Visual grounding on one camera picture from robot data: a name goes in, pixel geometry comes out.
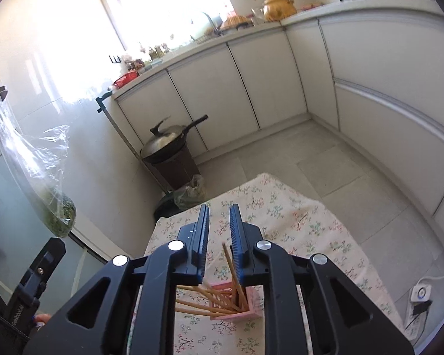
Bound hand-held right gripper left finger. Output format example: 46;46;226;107
22;203;211;355

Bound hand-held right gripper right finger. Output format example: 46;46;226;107
229;203;417;355

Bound bunch of wooden chopsticks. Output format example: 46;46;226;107
175;243;250;319

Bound pink perforated utensil holder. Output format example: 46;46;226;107
207;282;261;320

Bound person's left hand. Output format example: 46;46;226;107
34;313;53;330

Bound clear bag of leafy scraps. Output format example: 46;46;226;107
174;175;206;209

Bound dark green basin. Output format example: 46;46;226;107
153;191;193;220

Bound floral tablecloth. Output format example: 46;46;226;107
144;172;406;355

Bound brown wok stand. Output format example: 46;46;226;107
142;144;197;193

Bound plastic bag of green vegetables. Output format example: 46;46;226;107
0;89;76;239

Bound black wok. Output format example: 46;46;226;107
140;114;210;165

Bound glass wok lid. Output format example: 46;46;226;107
141;116;187;156

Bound white kitchen cabinets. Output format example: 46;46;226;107
113;0;444;252

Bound red plastic basket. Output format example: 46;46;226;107
113;71;139;90

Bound white round-button plug adapter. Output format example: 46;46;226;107
410;284;432;304

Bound group of condiment bottles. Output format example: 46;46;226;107
120;42;171;72

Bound black power adapter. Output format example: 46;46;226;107
411;299;433;317

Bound white power strip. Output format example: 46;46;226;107
405;301;430;341

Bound sink faucet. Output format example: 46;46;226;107
201;12;224;38

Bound yellow clay pot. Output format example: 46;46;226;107
263;0;297;22

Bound bright kitchen window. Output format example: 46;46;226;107
100;0;237;49

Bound grey pipe with black bracket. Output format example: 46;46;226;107
95;92;136;156

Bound white power cable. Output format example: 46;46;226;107
416;266;444;285

